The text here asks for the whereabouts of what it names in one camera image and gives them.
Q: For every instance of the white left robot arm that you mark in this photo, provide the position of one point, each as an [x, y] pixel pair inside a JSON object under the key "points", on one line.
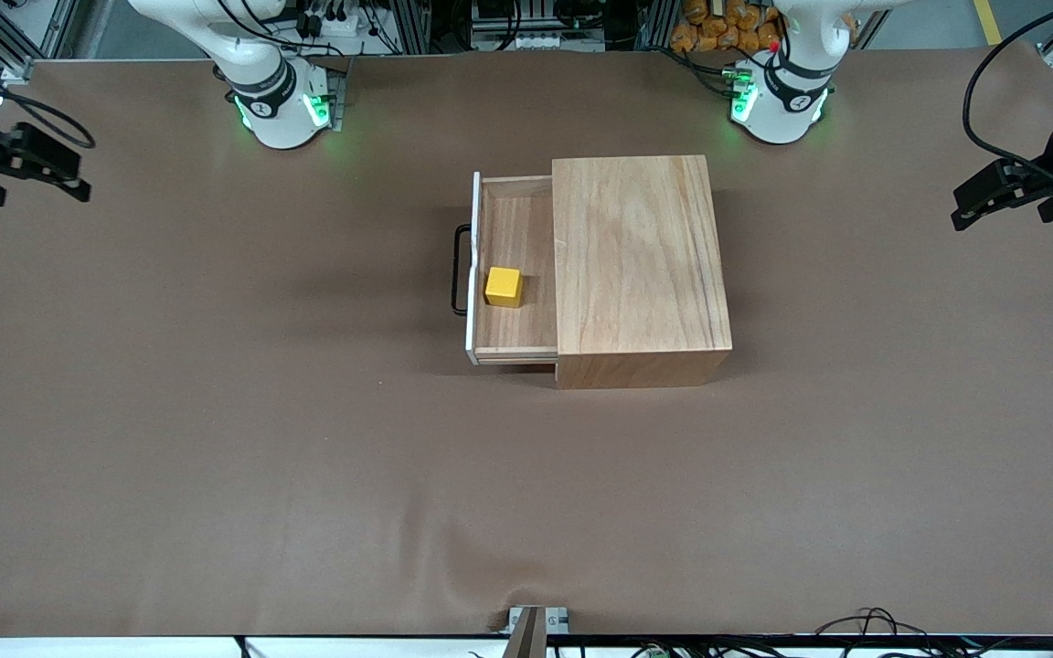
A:
{"points": [[782, 110]]}

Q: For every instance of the metal table clamp bracket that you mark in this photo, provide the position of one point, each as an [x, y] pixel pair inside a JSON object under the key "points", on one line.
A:
{"points": [[526, 635]]}

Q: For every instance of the yellow cube block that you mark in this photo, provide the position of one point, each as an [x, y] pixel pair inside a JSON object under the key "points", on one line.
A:
{"points": [[503, 288]]}

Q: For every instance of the brown table mat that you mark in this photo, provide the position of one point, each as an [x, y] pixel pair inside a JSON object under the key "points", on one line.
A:
{"points": [[398, 457]]}

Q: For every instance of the wooden drawer cabinet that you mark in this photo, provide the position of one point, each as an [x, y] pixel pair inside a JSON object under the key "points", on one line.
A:
{"points": [[636, 256]]}

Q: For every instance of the orange bag pile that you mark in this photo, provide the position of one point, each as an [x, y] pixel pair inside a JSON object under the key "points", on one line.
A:
{"points": [[709, 37]]}

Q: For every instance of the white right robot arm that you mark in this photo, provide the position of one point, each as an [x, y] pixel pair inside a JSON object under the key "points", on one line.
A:
{"points": [[275, 119]]}

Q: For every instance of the white power strip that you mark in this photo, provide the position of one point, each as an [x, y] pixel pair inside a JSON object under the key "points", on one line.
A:
{"points": [[536, 41]]}

